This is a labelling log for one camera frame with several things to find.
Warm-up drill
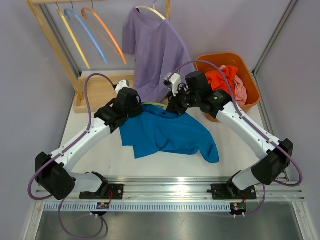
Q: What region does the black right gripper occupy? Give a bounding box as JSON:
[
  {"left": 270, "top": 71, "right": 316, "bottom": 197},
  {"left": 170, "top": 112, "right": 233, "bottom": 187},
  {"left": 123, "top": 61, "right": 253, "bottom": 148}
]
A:
[{"left": 167, "top": 85, "right": 201, "bottom": 116}]

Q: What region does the green hanger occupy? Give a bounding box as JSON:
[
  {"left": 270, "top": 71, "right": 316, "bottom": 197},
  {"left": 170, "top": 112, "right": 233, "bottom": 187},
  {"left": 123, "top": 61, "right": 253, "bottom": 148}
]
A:
[{"left": 141, "top": 102, "right": 168, "bottom": 109}]

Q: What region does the blue t shirt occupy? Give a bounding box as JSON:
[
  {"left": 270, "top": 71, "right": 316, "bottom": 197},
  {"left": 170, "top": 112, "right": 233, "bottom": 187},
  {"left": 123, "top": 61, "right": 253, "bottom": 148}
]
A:
[{"left": 120, "top": 105, "right": 220, "bottom": 164}]

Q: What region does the orange t shirt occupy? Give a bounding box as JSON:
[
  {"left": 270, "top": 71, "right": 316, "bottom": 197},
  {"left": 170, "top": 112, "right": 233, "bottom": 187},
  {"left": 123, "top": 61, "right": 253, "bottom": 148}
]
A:
[{"left": 205, "top": 65, "right": 238, "bottom": 97}]

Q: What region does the pink t shirt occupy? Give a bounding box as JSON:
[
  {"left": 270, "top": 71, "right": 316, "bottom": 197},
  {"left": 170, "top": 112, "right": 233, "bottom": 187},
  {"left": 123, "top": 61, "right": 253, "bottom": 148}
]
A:
[{"left": 220, "top": 65, "right": 248, "bottom": 106}]

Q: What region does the peach hanger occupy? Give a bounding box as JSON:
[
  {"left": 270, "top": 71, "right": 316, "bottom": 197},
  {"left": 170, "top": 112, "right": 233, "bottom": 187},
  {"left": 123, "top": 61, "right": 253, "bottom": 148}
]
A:
[{"left": 81, "top": 1, "right": 128, "bottom": 65}]

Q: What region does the light blue hanger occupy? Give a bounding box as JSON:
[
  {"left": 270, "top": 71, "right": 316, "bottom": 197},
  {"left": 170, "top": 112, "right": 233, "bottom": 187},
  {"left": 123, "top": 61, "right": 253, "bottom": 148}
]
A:
[{"left": 63, "top": 8, "right": 108, "bottom": 65}]

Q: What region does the yellow hanger with metal hook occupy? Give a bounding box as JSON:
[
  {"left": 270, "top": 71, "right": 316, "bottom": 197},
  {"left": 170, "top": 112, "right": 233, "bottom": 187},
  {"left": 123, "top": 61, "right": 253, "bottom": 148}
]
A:
[{"left": 54, "top": 0, "right": 91, "bottom": 69}]

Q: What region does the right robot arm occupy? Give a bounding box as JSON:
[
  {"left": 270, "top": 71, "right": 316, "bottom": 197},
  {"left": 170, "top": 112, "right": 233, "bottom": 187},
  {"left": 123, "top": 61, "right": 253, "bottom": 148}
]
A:
[{"left": 164, "top": 71, "right": 293, "bottom": 199}]

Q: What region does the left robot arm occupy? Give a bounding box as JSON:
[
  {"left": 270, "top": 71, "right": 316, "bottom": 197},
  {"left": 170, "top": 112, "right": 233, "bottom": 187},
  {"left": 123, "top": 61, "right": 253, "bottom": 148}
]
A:
[{"left": 31, "top": 87, "right": 143, "bottom": 200}]

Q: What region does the lavender t shirt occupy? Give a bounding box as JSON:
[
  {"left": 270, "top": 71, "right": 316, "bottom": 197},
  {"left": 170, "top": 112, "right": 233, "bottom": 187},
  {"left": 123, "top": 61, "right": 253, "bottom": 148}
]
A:
[{"left": 122, "top": 8, "right": 196, "bottom": 103}]

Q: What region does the cream hanger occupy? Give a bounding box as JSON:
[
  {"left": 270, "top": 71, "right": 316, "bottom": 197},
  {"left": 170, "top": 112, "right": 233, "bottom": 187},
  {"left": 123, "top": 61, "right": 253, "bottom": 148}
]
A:
[{"left": 135, "top": 0, "right": 166, "bottom": 20}]

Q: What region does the orange plastic basket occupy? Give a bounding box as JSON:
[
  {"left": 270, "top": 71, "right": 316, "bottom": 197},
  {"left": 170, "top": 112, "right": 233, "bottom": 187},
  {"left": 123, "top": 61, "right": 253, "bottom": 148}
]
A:
[{"left": 195, "top": 52, "right": 261, "bottom": 113}]

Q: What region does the wooden clothes rack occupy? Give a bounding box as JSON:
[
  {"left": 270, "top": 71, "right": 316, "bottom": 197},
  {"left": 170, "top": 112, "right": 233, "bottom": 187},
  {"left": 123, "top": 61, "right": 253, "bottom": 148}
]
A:
[{"left": 27, "top": 0, "right": 171, "bottom": 114}]

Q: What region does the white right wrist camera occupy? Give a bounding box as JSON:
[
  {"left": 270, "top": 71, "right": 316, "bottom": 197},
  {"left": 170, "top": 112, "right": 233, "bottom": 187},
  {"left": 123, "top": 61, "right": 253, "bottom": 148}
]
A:
[{"left": 163, "top": 72, "right": 182, "bottom": 97}]

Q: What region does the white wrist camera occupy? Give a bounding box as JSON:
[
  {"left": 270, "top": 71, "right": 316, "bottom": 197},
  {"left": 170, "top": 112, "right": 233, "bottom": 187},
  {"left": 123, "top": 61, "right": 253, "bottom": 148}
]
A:
[
  {"left": 113, "top": 79, "right": 130, "bottom": 95},
  {"left": 163, "top": 72, "right": 182, "bottom": 97}
]

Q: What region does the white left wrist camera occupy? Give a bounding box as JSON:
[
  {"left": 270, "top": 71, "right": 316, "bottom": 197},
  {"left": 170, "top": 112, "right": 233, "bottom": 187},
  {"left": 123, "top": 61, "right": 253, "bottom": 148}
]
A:
[{"left": 113, "top": 79, "right": 130, "bottom": 95}]

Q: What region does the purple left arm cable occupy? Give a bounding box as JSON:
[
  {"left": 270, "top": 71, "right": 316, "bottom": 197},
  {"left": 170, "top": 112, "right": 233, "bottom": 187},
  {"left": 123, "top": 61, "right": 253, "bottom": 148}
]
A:
[{"left": 27, "top": 73, "right": 118, "bottom": 238}]

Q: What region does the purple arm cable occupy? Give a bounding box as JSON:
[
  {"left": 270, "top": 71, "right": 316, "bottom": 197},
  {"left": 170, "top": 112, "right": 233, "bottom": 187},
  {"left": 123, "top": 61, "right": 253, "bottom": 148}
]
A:
[
  {"left": 169, "top": 60, "right": 304, "bottom": 218},
  {"left": 27, "top": 73, "right": 118, "bottom": 238}
]

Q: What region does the aluminium mounting rail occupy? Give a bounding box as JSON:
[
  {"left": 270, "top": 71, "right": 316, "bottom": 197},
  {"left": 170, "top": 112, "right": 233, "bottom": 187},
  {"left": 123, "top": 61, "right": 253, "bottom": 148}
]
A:
[{"left": 32, "top": 175, "right": 306, "bottom": 203}]

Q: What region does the white slotted cable duct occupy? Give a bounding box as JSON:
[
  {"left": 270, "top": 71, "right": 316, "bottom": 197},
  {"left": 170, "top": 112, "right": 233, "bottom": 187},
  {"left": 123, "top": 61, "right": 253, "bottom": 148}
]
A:
[{"left": 44, "top": 201, "right": 231, "bottom": 213}]

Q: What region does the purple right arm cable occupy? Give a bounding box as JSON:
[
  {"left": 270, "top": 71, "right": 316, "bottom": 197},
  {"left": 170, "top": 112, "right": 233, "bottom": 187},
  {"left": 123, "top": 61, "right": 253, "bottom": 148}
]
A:
[{"left": 169, "top": 60, "right": 304, "bottom": 218}]

